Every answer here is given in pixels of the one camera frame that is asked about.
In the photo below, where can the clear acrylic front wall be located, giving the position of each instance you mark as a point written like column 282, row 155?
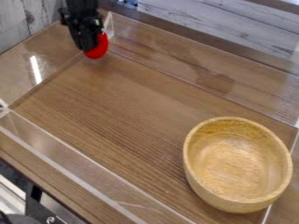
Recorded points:
column 86, row 187

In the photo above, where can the red plush strawberry toy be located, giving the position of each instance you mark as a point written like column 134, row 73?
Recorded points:
column 101, row 49

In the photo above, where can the black table leg frame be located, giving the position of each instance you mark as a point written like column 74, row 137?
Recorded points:
column 37, row 210

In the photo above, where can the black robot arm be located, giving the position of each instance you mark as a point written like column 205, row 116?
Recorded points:
column 77, row 5

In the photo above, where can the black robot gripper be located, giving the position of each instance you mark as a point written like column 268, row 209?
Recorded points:
column 77, row 21

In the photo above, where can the oval wooden bowl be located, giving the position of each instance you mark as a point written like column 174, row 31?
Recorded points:
column 237, row 163

